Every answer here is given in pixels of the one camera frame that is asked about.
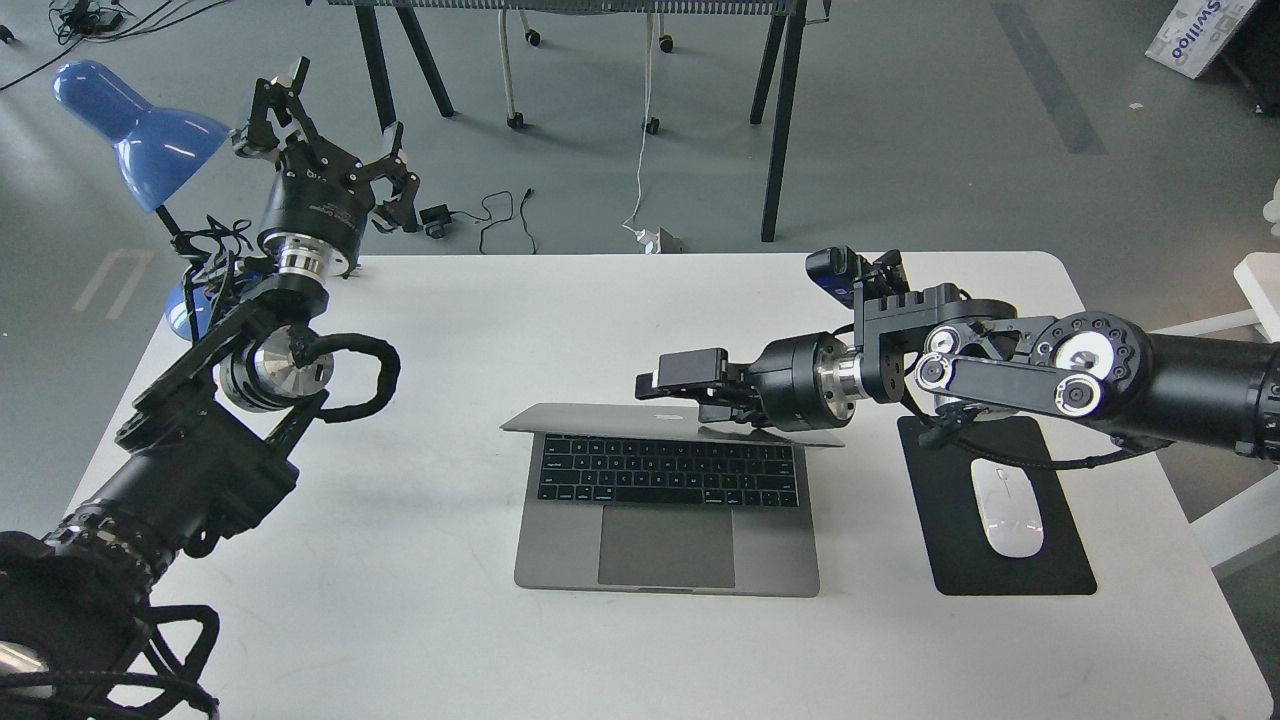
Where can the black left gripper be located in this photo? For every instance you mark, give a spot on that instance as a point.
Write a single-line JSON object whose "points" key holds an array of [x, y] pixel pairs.
{"points": [[324, 194]]}

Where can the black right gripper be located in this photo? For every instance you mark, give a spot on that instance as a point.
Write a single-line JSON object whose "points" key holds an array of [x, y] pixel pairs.
{"points": [[809, 382]]}

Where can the grey laptop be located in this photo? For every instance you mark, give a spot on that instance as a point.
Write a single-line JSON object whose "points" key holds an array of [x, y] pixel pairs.
{"points": [[645, 498]]}

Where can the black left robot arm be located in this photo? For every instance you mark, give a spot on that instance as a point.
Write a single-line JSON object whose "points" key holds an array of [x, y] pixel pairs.
{"points": [[210, 439]]}

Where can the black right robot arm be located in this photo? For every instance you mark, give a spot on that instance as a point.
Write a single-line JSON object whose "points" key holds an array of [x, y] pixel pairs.
{"points": [[953, 360]]}

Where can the white power plug block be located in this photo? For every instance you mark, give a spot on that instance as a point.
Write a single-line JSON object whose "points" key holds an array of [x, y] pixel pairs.
{"points": [[659, 242]]}

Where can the blue desk lamp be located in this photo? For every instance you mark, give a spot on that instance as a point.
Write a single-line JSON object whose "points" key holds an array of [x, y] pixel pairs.
{"points": [[158, 149]]}

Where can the white computer mouse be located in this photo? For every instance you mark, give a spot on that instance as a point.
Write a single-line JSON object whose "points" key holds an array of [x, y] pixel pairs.
{"points": [[1008, 509]]}

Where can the white cardboard box blue text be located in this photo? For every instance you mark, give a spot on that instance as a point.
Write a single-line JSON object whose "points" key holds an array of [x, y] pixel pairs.
{"points": [[1195, 32]]}

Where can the black power adapter with cable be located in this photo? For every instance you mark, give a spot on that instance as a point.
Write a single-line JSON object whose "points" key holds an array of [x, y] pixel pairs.
{"points": [[435, 219]]}

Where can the black metal frame table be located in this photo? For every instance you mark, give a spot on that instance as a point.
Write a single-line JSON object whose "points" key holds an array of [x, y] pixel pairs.
{"points": [[748, 52]]}

